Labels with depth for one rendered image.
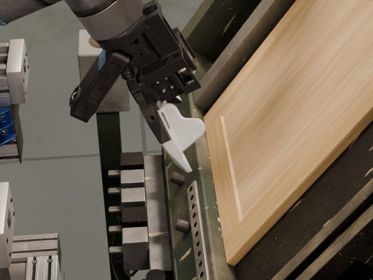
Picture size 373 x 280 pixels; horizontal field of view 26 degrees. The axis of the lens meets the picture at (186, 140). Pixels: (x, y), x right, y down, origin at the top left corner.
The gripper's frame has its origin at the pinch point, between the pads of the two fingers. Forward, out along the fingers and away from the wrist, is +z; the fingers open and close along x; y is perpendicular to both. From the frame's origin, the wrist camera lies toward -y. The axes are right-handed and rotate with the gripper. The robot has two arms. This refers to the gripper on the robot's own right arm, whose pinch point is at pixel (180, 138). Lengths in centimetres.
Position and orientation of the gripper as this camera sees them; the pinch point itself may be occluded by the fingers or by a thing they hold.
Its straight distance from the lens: 110.0
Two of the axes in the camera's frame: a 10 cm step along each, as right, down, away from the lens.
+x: -0.9, -6.4, 7.7
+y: 8.8, -4.1, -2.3
